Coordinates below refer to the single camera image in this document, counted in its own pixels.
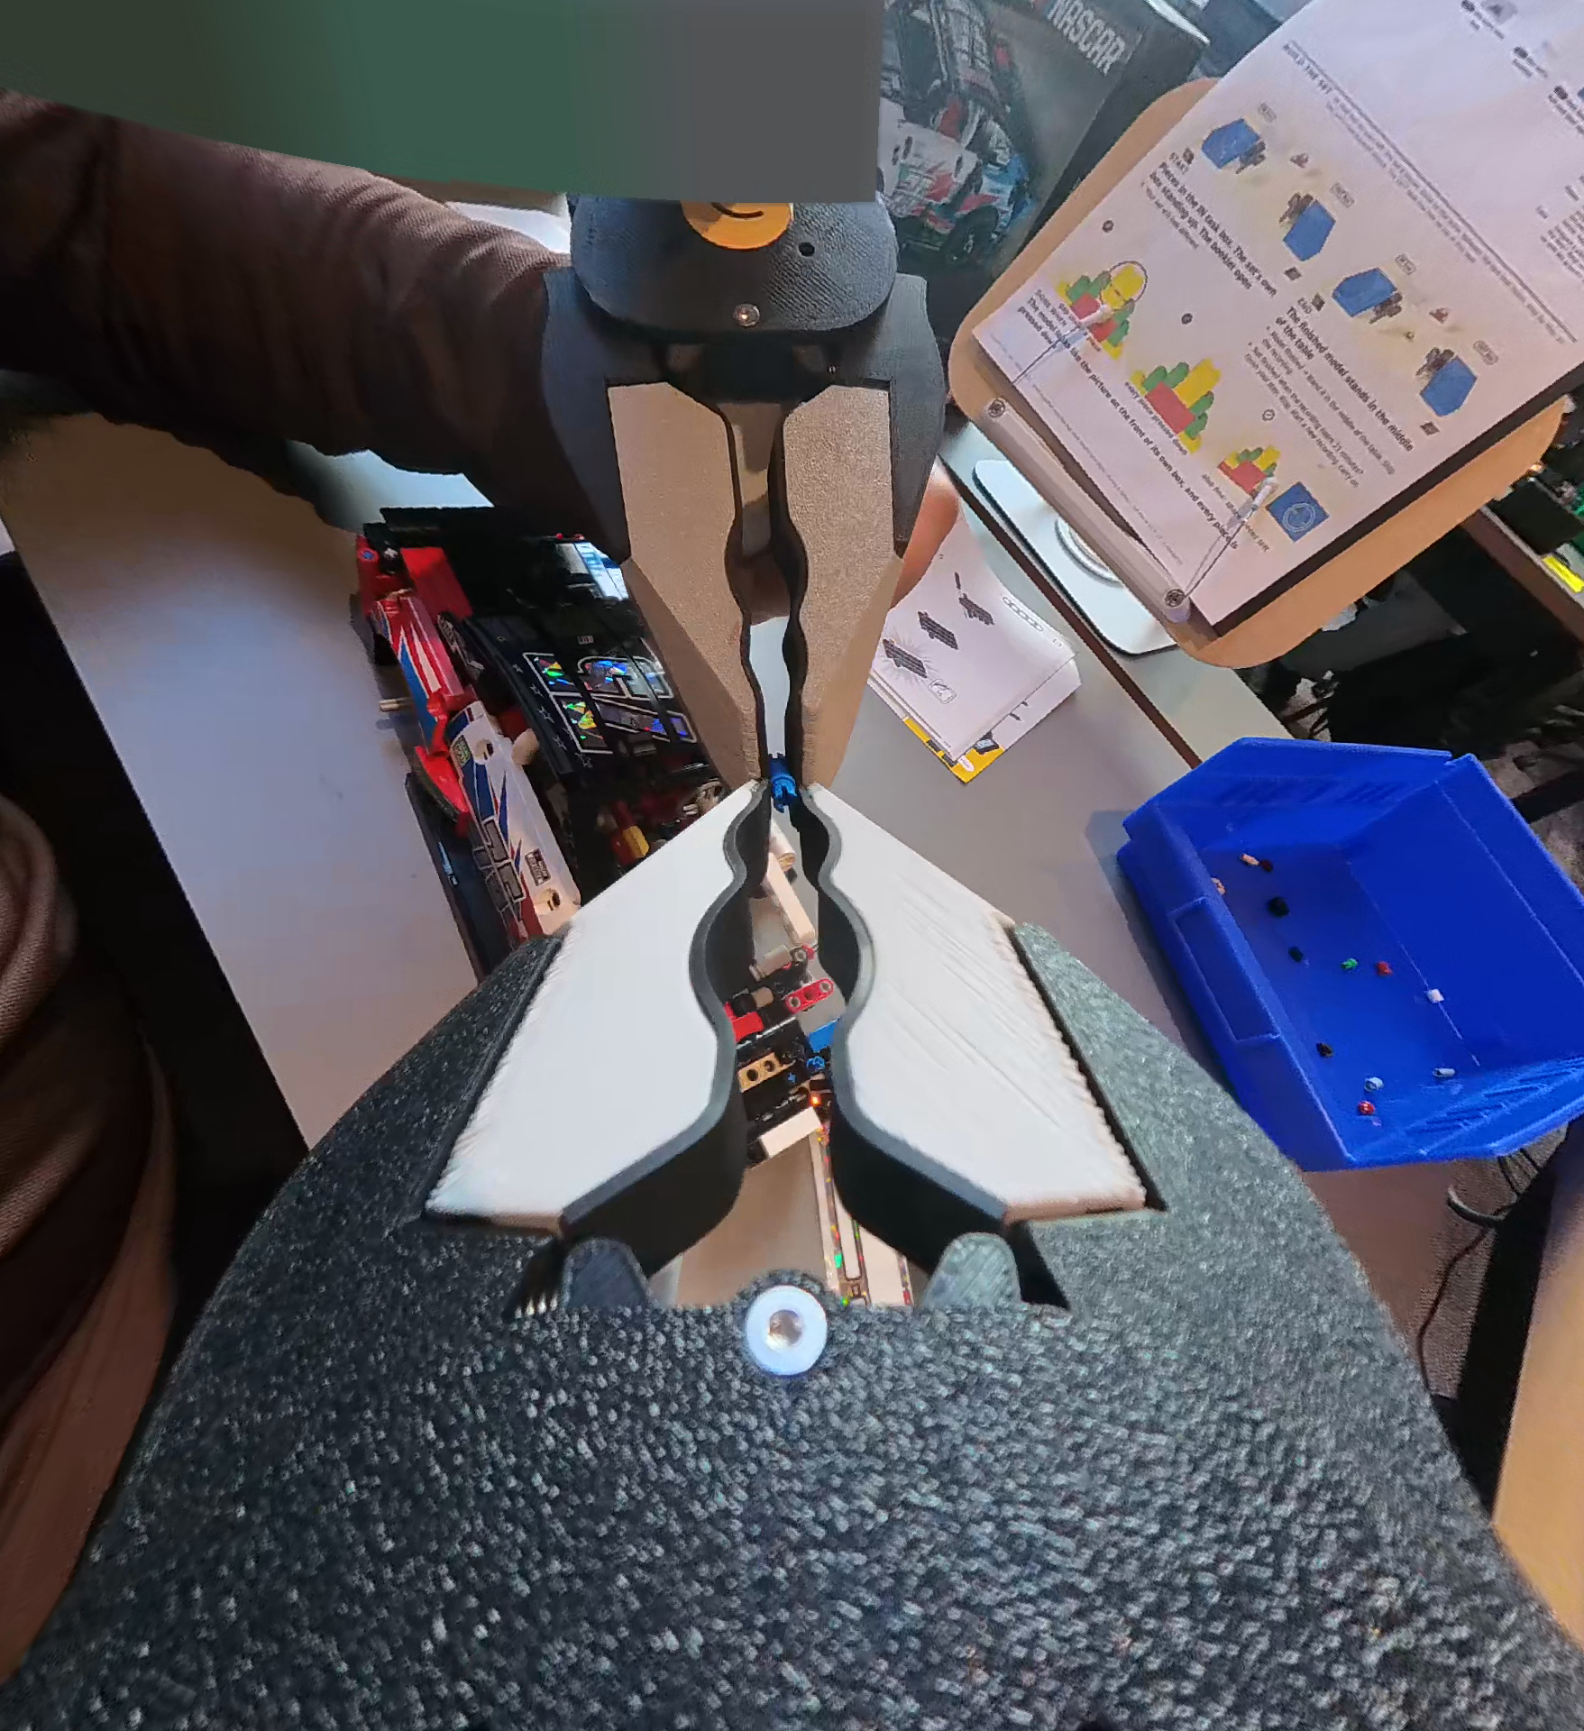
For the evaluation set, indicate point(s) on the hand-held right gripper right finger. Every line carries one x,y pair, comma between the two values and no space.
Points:
980,1068

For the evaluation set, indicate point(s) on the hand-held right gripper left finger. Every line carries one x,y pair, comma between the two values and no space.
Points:
589,1068

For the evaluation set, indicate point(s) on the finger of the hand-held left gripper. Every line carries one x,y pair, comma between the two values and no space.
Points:
677,540
846,540

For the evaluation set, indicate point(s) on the toy brick race car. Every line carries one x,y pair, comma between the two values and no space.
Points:
520,704

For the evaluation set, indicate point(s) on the blue connector pin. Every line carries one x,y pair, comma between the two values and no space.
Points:
779,782

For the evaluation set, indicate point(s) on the grey desk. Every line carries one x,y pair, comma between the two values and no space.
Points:
264,757

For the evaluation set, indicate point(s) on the person's left hand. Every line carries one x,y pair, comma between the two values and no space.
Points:
930,535

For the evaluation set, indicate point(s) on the open instruction booklet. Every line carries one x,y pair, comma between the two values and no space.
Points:
968,662

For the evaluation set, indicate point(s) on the silver stand base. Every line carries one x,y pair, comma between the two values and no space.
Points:
1075,567

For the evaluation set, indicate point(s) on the race car set box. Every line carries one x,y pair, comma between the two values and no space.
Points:
1008,122

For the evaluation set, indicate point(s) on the scattered small toy pieces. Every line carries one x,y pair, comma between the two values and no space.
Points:
1348,964

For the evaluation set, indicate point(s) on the wooden clipboard with instruction sheet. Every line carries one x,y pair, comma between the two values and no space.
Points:
1346,271

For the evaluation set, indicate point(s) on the blue plastic bin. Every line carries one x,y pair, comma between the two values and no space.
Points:
1522,893

